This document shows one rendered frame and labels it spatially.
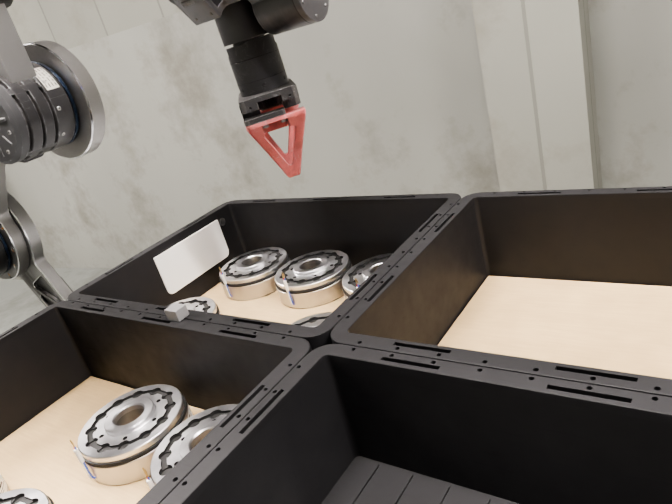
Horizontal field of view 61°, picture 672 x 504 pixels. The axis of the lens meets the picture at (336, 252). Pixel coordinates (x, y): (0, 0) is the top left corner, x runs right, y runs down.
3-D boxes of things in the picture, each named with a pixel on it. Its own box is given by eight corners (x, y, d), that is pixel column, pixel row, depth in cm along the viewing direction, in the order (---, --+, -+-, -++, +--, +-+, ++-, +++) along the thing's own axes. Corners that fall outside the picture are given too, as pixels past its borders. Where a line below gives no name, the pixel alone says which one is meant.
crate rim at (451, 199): (69, 315, 70) (60, 298, 69) (233, 213, 91) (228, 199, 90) (327, 364, 46) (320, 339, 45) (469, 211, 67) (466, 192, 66)
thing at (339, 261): (260, 288, 75) (259, 284, 75) (304, 252, 82) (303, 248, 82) (322, 293, 69) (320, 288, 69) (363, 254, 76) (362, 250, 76)
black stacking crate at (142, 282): (103, 377, 74) (64, 302, 69) (252, 267, 94) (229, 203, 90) (356, 452, 50) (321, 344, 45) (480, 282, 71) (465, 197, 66)
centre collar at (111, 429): (95, 430, 54) (92, 425, 54) (137, 397, 58) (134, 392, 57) (124, 443, 51) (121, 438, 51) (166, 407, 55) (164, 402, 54)
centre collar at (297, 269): (286, 276, 75) (285, 272, 75) (307, 258, 79) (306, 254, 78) (316, 278, 72) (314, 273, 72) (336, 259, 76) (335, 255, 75)
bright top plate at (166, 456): (130, 469, 48) (128, 463, 48) (222, 396, 55) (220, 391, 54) (196, 518, 42) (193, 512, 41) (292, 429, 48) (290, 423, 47)
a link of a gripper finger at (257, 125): (317, 158, 71) (293, 83, 68) (324, 171, 65) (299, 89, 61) (265, 175, 71) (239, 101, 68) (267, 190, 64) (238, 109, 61)
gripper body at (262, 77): (293, 92, 71) (274, 31, 68) (301, 101, 62) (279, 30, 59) (243, 108, 71) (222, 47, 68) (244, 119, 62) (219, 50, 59)
